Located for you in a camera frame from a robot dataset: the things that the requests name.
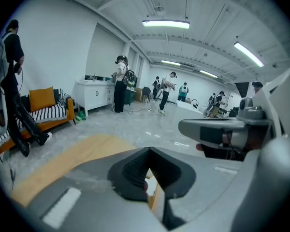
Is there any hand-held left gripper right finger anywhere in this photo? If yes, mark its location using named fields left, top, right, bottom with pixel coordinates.
left=148, top=136, right=290, bottom=231

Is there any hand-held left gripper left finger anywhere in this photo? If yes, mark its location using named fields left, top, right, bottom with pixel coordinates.
left=26, top=147, right=171, bottom=232

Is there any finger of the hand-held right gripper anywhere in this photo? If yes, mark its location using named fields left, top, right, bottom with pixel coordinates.
left=178, top=118, right=247, bottom=145

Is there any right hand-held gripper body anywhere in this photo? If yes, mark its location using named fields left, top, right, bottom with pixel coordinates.
left=223, top=63, right=290, bottom=152

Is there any wooden table top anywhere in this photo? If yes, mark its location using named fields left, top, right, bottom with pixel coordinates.
left=9, top=133, right=165, bottom=216

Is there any white counter with black faucet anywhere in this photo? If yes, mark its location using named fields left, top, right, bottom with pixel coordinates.
left=175, top=99, right=204, bottom=114

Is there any black panel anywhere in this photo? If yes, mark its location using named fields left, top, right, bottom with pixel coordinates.
left=233, top=82, right=250, bottom=98

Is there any long ceiling light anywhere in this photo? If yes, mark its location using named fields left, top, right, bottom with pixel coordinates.
left=233, top=41, right=265, bottom=68
left=199, top=69, right=219, bottom=79
left=142, top=19, right=190, bottom=30
left=160, top=59, right=182, bottom=67

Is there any black chair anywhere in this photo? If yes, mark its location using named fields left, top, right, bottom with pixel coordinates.
left=142, top=86, right=152, bottom=103

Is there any cardboard box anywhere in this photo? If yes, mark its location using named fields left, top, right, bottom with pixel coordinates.
left=134, top=87, right=144, bottom=102

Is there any orange sofa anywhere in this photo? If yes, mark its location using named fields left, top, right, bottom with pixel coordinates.
left=0, top=88, right=76, bottom=157

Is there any white sink cabinet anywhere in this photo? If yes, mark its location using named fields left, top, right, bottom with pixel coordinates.
left=74, top=79, right=116, bottom=117

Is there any black white striped blanket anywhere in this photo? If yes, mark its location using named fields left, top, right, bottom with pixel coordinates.
left=0, top=104, right=68, bottom=152

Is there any striped pillow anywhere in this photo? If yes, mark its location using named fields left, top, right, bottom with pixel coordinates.
left=53, top=88, right=73, bottom=107

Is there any orange cushion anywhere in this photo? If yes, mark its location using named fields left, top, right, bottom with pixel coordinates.
left=29, top=87, right=57, bottom=113

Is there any floor cable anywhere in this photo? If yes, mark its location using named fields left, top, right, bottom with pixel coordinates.
left=127, top=104, right=166, bottom=117

